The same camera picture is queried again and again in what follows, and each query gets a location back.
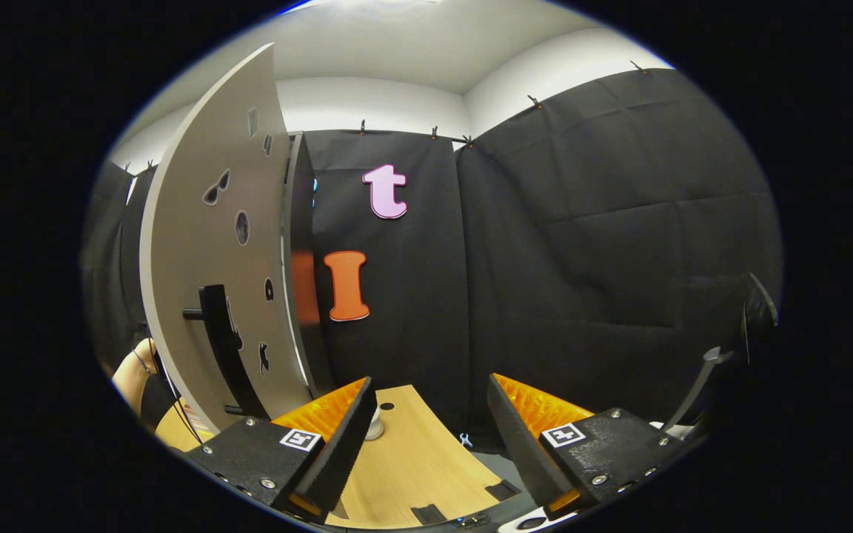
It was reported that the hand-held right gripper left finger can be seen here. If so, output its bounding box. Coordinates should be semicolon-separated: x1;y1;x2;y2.
184;376;379;525

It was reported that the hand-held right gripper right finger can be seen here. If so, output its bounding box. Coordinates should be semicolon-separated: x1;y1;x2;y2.
486;372;698;521

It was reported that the thin black cable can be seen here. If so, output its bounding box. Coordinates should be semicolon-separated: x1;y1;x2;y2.
153;354;207;446

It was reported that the grey cabinet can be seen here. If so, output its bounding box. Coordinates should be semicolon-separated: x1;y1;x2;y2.
281;132;337;399

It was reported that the black cabinet door handle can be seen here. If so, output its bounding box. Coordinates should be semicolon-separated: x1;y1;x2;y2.
182;284;270;420

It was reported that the black backdrop cloth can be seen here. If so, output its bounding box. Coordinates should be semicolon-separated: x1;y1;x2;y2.
82;68;784;438

